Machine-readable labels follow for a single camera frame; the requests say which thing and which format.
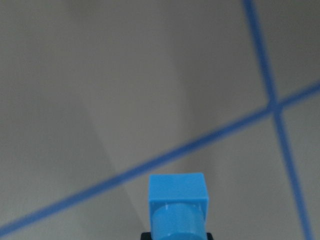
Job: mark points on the small blue block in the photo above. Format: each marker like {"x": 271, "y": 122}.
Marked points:
{"x": 178, "y": 206}

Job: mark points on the blue tape grid lines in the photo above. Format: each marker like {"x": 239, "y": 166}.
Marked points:
{"x": 274, "y": 107}

